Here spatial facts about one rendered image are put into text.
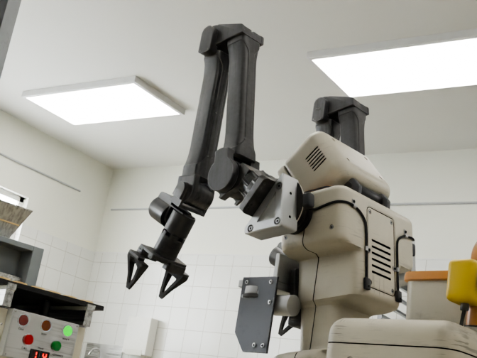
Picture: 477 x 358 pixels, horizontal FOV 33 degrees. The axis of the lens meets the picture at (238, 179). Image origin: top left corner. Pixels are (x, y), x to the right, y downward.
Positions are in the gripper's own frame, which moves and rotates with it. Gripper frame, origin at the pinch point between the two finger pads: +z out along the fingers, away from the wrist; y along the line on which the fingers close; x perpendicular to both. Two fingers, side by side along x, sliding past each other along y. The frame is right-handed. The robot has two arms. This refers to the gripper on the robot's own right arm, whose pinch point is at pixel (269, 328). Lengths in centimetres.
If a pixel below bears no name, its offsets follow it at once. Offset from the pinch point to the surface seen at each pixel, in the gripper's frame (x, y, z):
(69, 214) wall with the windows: -541, -262, 99
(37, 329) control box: -61, 24, 39
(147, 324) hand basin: -420, -314, 145
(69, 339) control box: -61, 12, 39
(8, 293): -65, 36, 31
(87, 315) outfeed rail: -64, 7, 31
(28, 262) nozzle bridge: -141, -10, 42
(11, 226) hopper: -150, -1, 33
